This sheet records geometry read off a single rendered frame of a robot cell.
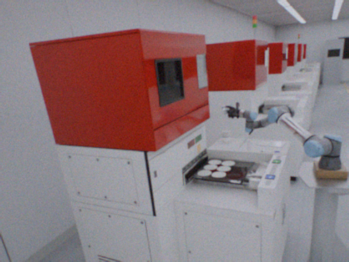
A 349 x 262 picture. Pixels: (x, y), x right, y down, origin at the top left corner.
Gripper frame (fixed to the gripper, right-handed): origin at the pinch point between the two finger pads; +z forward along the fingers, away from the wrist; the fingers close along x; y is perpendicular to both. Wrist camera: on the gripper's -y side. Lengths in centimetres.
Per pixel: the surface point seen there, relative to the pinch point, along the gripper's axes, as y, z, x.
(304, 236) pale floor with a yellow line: 56, -92, 96
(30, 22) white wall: 43, 132, -117
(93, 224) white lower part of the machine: 148, 8, -37
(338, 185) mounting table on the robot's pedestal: 45, -115, 0
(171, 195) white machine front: 108, -36, -39
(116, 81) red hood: 84, -20, -110
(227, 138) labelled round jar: 32.8, -24.1, -1.8
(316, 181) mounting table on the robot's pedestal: 47, -103, 0
